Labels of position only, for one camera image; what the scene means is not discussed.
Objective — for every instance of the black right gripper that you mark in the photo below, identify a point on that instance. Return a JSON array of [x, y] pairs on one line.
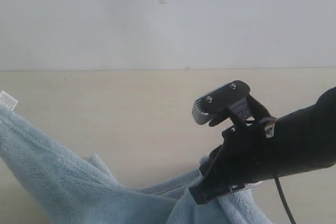
[[247, 156]]

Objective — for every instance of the light blue terry towel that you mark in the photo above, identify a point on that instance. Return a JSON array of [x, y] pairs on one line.
[[72, 189]]

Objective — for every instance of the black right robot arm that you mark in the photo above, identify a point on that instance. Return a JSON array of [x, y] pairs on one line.
[[315, 134]]

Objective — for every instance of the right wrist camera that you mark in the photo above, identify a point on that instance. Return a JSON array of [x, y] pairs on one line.
[[231, 101]]

